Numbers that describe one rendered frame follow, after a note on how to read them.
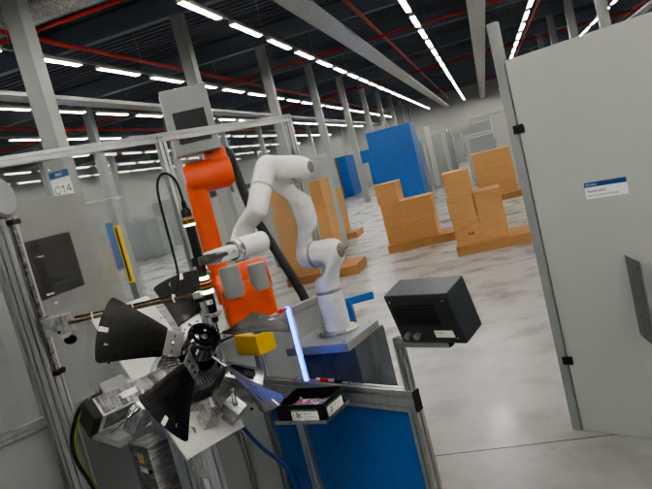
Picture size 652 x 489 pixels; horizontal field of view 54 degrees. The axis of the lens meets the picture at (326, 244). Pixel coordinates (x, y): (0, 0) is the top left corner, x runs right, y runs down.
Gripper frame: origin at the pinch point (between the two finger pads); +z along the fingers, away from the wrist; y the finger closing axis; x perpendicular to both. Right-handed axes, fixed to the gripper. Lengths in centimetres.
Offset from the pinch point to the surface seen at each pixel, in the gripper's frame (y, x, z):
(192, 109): 305, 110, -235
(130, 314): 8.5, -11.4, 27.0
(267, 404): -24, -51, 4
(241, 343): 33, -44, -31
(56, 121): 634, 173, -256
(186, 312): 9.2, -17.9, 5.1
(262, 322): -2.6, -29.9, -18.8
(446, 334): -77, -39, -33
